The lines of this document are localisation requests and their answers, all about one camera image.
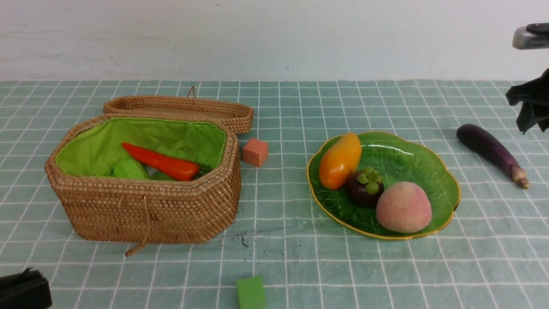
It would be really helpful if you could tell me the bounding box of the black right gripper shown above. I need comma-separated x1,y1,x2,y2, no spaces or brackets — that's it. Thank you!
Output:
505,69,549,133

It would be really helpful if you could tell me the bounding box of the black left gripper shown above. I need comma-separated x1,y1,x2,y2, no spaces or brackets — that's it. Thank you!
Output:
0,268,53,309

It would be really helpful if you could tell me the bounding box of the purple eggplant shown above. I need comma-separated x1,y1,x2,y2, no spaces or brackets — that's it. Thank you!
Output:
455,124,530,189

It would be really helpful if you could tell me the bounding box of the green bitter gourd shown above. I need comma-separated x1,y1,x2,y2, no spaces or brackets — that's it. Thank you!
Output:
112,158,173,181

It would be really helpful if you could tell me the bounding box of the pink peach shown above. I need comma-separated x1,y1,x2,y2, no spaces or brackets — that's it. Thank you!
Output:
376,182,433,233

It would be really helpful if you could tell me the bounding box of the dark purple mangosteen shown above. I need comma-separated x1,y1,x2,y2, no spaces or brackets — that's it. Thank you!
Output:
344,166,385,209

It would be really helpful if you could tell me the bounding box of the red orange chili pepper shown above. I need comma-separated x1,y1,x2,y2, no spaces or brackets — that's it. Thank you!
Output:
121,142,201,181

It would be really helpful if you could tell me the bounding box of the orange yellow mango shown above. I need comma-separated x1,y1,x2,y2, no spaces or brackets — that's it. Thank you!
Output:
318,132,362,191

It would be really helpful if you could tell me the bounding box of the woven rattan basket green lining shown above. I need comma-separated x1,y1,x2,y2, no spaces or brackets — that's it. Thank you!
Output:
45,113,242,244

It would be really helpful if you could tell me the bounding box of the green glass leaf plate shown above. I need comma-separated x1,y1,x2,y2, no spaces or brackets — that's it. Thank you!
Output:
306,131,461,240

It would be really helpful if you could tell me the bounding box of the teal checkered tablecloth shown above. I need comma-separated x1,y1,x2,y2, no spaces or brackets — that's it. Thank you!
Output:
0,80,548,309

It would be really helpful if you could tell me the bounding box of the green foam cube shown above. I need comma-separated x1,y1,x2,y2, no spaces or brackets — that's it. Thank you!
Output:
236,275,267,309

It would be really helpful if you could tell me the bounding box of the orange foam cube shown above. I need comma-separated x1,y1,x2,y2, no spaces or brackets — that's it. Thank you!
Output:
242,138,269,167

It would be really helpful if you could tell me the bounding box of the woven rattan basket lid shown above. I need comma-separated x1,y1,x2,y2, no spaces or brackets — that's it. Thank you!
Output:
103,86,254,134

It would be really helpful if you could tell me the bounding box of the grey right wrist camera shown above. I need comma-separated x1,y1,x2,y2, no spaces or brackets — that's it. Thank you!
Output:
512,23,549,50

